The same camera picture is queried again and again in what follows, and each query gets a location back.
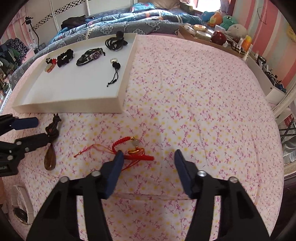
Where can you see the blue plush toy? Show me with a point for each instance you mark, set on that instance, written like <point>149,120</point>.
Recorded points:
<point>206,15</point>

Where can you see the red round jar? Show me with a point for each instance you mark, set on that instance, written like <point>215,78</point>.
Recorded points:
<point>218,38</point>

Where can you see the black clothing on bed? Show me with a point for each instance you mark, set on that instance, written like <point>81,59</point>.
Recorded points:
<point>73,22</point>

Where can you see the green plush toy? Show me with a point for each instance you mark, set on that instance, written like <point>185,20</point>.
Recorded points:
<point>227,21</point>

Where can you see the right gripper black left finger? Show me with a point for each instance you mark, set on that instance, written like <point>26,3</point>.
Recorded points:
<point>76,205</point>

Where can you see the pink floral tablecloth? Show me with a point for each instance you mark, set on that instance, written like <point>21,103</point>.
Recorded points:
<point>180,95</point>

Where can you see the orange bottle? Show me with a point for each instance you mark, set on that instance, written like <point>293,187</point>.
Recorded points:
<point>246,43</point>

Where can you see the orange plush toy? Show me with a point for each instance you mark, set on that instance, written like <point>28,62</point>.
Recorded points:
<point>216,19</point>

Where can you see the grey patterned bed sheet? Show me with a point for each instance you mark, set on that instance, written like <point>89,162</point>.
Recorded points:
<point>141,27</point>

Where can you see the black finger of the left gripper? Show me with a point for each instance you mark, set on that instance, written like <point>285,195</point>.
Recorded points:
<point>10,122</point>
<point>33,142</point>

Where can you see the white plush toy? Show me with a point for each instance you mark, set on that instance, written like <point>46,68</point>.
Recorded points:
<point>237,31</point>

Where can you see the cardboard box of cosmetics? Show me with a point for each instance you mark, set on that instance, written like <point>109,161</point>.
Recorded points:
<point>205,39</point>

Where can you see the beige pillow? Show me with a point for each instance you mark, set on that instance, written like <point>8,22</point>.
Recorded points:
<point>166,4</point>

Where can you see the white foam tray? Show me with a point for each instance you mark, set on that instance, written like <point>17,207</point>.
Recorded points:
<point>81,85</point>

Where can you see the white shelf unit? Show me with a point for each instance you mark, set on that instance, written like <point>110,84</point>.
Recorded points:
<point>273,95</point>

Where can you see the black tripod stand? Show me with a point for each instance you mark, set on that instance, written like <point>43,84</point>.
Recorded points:
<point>31,35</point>

